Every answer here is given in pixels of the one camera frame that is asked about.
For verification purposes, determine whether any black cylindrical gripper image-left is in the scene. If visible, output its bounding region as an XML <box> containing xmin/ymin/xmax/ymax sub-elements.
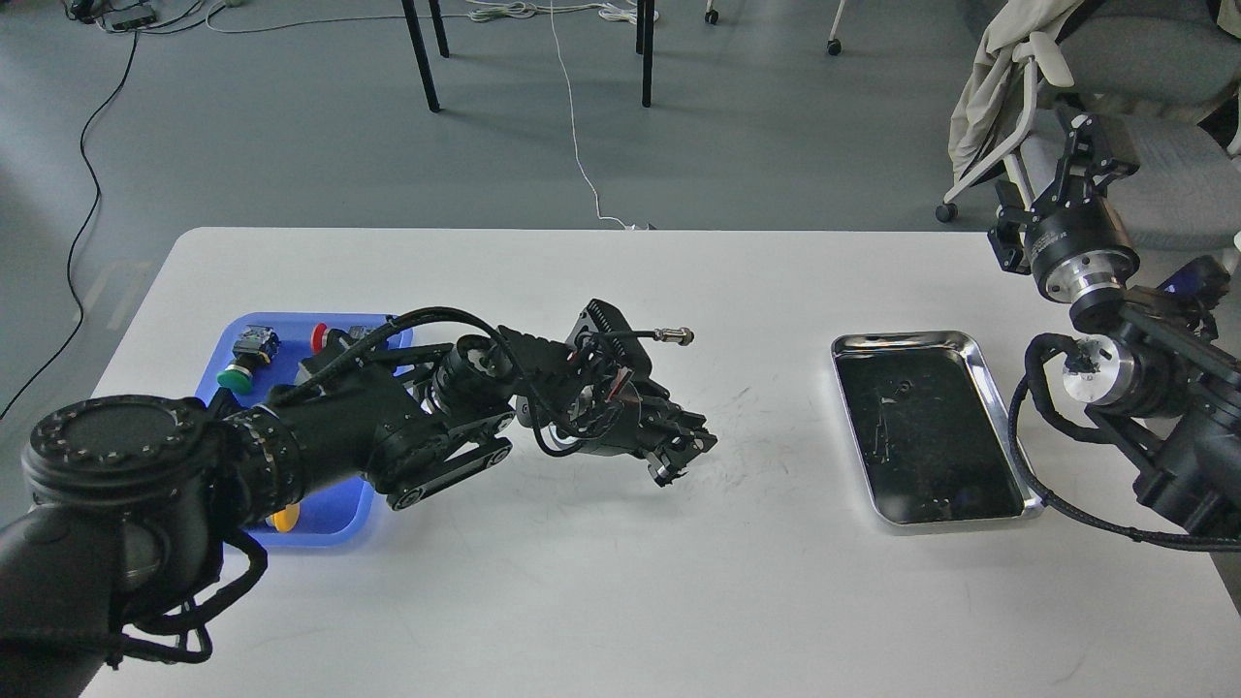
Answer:
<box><xmin>553</xmin><ymin>374</ymin><xmax>719</xmax><ymax>488</ymax></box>

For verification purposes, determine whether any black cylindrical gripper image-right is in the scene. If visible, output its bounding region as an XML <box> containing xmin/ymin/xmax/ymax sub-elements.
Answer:
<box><xmin>987</xmin><ymin>107</ymin><xmax>1140</xmax><ymax>303</ymax></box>

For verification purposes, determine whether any black robot arm image-left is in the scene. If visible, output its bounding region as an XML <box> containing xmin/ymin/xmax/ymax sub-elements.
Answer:
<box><xmin>2</xmin><ymin>301</ymin><xmax>716</xmax><ymax>697</ymax></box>

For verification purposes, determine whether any silver metal tray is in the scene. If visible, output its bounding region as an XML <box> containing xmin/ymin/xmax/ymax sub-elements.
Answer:
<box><xmin>831</xmin><ymin>330</ymin><xmax>1042</xmax><ymax>534</ymax></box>

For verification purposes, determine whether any blue plastic tray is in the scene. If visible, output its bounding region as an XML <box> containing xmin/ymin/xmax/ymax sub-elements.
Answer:
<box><xmin>194</xmin><ymin>310</ymin><xmax>414</xmax><ymax>549</ymax></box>

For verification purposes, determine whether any grey office chair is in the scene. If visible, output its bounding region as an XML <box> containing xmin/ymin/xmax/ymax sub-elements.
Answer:
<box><xmin>936</xmin><ymin>1</ymin><xmax>1239</xmax><ymax>277</ymax></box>

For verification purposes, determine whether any beige jacket on chair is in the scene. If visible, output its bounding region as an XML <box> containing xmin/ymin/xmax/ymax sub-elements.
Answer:
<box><xmin>947</xmin><ymin>1</ymin><xmax>1082</xmax><ymax>183</ymax></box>

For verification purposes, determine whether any yellow mushroom push button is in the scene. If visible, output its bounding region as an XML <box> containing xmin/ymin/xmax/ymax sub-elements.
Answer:
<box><xmin>266</xmin><ymin>503</ymin><xmax>302</xmax><ymax>534</ymax></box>

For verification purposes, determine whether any black table leg right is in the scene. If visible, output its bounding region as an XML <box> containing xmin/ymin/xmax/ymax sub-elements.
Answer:
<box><xmin>635</xmin><ymin>0</ymin><xmax>655</xmax><ymax>108</ymax></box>

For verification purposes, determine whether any black table leg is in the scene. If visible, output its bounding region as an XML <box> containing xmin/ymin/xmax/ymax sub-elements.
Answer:
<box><xmin>400</xmin><ymin>0</ymin><xmax>450</xmax><ymax>113</ymax></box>
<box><xmin>635</xmin><ymin>0</ymin><xmax>655</xmax><ymax>108</ymax></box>

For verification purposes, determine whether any black table leg left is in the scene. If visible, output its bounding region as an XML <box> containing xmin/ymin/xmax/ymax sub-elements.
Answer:
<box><xmin>400</xmin><ymin>0</ymin><xmax>450</xmax><ymax>113</ymax></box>

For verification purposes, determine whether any black power strip on floor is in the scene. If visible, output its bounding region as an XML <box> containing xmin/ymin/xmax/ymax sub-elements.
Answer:
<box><xmin>97</xmin><ymin>2</ymin><xmax>158</xmax><ymax>34</ymax></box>

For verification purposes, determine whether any black wrist camera image-left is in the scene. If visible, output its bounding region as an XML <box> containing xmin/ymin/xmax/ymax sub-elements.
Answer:
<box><xmin>566</xmin><ymin>298</ymin><xmax>695</xmax><ymax>381</ymax></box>

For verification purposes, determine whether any red push button switch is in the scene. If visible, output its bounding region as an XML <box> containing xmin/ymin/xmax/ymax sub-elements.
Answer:
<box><xmin>309</xmin><ymin>322</ymin><xmax>375</xmax><ymax>355</ymax></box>

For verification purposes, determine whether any green push button switch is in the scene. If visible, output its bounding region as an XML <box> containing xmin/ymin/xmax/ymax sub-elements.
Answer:
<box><xmin>213</xmin><ymin>324</ymin><xmax>282</xmax><ymax>395</ymax></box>

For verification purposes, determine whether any white cable on floor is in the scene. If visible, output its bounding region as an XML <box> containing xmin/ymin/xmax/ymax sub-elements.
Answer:
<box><xmin>469</xmin><ymin>0</ymin><xmax>660</xmax><ymax>232</ymax></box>

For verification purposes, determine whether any black cable on floor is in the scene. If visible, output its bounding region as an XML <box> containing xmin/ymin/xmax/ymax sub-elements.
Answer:
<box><xmin>0</xmin><ymin>0</ymin><xmax>235</xmax><ymax>419</ymax></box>

